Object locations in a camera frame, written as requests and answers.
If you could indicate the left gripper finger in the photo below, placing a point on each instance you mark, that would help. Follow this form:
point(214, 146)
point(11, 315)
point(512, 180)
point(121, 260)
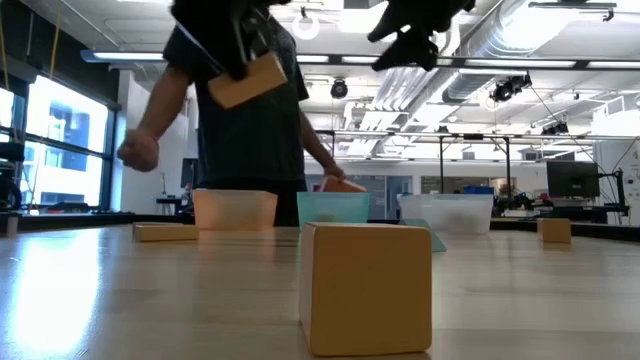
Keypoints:
point(227, 55)

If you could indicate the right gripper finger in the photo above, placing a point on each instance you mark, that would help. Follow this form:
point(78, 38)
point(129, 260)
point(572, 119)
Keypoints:
point(400, 24)
point(420, 50)

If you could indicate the person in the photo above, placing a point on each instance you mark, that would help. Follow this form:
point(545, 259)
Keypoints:
point(250, 145)

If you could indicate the black computer monitor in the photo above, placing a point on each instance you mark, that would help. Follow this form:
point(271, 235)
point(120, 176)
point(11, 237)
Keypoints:
point(572, 178)
point(189, 172)

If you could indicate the person's right hand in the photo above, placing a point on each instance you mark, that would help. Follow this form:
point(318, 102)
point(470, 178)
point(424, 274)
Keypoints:
point(137, 150)

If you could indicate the person's hand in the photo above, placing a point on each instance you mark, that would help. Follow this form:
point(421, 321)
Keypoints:
point(137, 150)
point(334, 172)

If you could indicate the person's left hand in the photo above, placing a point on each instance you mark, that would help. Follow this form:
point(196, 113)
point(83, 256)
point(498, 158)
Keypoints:
point(334, 172)

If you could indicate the blue storage bin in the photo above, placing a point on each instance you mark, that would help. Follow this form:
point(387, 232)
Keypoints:
point(478, 190)

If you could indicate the black overhead light bar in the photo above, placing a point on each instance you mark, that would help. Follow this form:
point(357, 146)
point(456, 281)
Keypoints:
point(580, 64)

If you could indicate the orange plastic bin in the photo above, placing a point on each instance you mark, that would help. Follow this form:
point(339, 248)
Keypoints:
point(235, 210)

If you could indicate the clear plastic bin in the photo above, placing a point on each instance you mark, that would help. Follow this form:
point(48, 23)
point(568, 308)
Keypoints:
point(450, 212)

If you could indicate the large window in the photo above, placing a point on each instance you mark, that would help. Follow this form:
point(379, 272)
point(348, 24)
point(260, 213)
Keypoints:
point(65, 125)

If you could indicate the teal plastic bin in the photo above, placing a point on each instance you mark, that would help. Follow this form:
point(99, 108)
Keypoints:
point(332, 207)

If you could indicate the black equipment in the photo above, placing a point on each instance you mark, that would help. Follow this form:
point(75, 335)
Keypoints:
point(10, 190)

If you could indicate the black hanging camera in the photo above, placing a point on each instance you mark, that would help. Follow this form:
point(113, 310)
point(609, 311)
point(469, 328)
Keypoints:
point(339, 89)

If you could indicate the black overhead camera rig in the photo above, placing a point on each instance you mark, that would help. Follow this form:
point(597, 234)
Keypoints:
point(505, 90)

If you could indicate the black gantry frame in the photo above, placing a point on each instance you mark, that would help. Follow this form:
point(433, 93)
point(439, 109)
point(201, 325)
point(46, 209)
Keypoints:
point(441, 165)
point(332, 145)

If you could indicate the black aluminium table frame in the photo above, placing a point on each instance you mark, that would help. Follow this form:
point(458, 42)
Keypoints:
point(75, 220)

